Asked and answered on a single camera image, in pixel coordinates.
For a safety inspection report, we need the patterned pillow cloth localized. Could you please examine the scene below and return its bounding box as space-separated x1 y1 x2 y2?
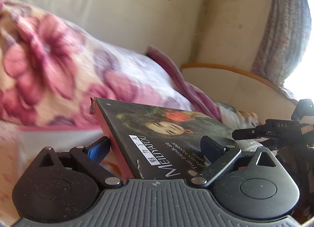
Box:
215 101 260 130

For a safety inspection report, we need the patterned window curtain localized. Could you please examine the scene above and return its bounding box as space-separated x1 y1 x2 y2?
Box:
251 0 311 86

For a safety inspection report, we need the cherry print bed sheet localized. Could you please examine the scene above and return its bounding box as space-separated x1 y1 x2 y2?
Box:
1 121 26 226

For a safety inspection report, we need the floral pink fleece blanket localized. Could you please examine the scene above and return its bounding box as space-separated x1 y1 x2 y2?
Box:
1 0 221 126

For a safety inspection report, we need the pink cardboard shoe box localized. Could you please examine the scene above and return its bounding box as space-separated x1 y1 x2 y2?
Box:
19 126 103 171

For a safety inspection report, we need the black pink shoe box lid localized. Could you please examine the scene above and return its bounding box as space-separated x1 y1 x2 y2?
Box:
90 98 261 181

